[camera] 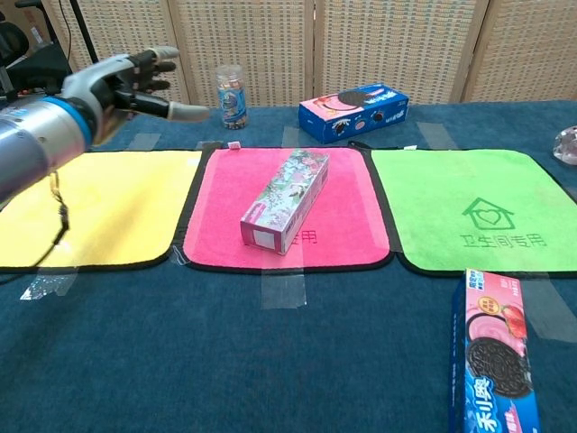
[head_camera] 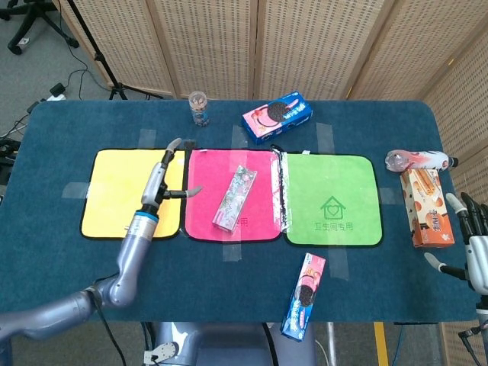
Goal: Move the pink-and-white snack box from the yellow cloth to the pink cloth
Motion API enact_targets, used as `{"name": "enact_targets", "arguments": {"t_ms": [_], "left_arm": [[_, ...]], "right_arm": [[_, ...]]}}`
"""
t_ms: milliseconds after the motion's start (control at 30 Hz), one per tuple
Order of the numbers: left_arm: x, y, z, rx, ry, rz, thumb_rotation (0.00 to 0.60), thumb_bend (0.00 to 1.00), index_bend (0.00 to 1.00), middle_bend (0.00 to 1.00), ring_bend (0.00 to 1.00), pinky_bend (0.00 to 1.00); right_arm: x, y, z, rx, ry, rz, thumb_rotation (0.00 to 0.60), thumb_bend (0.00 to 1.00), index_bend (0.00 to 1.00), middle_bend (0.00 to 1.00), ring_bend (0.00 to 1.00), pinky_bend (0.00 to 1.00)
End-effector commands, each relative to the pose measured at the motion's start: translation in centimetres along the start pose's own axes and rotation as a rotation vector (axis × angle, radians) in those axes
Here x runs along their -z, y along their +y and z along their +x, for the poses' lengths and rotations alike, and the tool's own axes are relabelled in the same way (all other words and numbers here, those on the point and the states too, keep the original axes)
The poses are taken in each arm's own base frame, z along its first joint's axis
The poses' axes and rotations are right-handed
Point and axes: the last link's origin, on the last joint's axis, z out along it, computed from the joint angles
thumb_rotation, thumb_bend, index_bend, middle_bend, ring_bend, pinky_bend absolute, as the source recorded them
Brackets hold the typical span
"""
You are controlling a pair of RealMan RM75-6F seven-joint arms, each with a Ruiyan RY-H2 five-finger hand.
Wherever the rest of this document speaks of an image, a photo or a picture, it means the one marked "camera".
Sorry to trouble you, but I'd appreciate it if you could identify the floral pink cardboard box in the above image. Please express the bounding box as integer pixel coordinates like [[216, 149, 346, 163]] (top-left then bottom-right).
[[239, 148, 331, 256]]

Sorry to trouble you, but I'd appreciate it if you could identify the clear snack jar blue label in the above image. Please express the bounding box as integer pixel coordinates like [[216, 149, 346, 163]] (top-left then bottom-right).
[[215, 64, 248, 131]]

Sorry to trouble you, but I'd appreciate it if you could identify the clear tape strip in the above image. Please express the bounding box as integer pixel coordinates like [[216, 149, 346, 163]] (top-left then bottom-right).
[[128, 133, 161, 152], [281, 125, 303, 148], [417, 121, 459, 150], [517, 274, 577, 342], [20, 265, 80, 301], [261, 268, 307, 310]]

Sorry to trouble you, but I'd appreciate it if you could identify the long Oreo cookie pack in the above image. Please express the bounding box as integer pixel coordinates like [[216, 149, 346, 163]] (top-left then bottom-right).
[[450, 269, 545, 433]]

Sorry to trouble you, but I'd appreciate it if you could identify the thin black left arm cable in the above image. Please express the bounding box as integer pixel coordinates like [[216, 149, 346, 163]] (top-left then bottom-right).
[[0, 169, 72, 286]]

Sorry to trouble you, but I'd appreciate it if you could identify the blue table cover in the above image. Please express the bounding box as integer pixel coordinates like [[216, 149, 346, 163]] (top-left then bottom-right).
[[0, 98, 577, 433]]

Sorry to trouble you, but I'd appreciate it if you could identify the green cloth with house print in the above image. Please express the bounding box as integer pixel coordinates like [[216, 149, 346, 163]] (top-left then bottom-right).
[[369, 147, 577, 277]]

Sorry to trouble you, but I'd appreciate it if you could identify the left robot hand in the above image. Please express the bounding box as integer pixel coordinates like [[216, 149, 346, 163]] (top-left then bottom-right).
[[62, 46, 211, 146]]

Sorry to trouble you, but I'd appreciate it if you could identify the black office chair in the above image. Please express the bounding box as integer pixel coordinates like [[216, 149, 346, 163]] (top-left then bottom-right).
[[0, 0, 73, 98]]

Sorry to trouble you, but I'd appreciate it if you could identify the black tripod stand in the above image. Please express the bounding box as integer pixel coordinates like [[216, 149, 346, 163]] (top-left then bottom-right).
[[58, 0, 99, 64]]

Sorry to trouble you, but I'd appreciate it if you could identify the wide blue pink cookie box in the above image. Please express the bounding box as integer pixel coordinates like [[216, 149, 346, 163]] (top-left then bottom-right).
[[298, 83, 410, 144]]

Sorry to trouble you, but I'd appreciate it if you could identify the pink cloth with house print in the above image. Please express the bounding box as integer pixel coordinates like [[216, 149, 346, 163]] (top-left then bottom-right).
[[182, 146, 392, 275]]

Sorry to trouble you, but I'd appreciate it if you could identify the yellow cloth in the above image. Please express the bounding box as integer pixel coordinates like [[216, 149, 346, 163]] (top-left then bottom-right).
[[0, 150, 203, 274]]

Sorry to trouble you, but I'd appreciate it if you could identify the white pink plastic bottle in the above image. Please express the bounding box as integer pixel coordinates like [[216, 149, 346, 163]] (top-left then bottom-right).
[[553, 125, 577, 166]]

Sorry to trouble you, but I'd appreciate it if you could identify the wooden folding screen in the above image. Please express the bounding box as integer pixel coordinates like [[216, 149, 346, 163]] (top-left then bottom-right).
[[42, 0, 577, 109]]

